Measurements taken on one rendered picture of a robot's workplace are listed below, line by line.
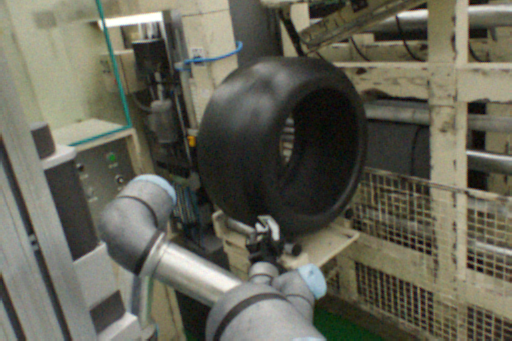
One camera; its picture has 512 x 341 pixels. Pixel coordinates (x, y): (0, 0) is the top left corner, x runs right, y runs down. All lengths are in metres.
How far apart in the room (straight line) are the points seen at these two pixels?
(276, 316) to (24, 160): 0.32
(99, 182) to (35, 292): 1.28
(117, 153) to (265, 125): 0.78
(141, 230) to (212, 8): 0.92
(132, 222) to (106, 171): 0.95
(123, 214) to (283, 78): 0.63
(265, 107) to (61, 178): 0.73
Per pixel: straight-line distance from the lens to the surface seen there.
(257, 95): 1.28
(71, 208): 0.67
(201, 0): 1.58
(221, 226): 1.69
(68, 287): 0.60
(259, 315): 0.52
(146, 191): 0.99
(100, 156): 1.82
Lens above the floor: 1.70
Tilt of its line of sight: 19 degrees down
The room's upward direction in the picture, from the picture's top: 9 degrees counter-clockwise
